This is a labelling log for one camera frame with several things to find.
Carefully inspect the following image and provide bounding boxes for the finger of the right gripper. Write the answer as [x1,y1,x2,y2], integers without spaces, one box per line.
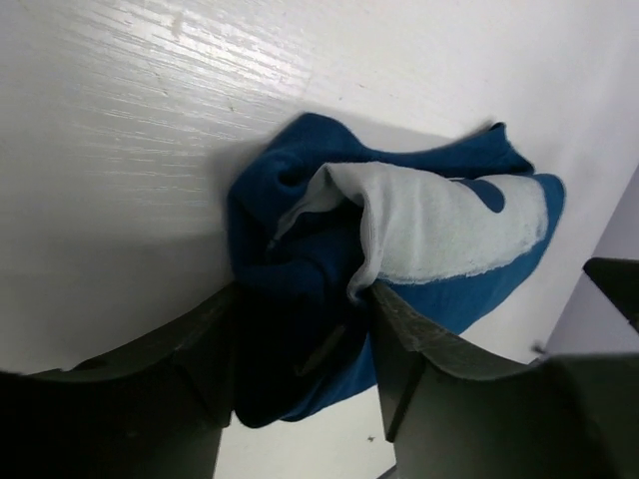
[583,257,639,330]

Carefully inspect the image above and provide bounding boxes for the dark blue t shirt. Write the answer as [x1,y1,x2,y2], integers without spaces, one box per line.
[227,113,566,428]

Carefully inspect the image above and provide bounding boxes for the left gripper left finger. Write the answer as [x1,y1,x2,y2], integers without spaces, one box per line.
[1,285,240,478]

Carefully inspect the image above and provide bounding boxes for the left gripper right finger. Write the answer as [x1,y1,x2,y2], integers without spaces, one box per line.
[369,283,638,478]

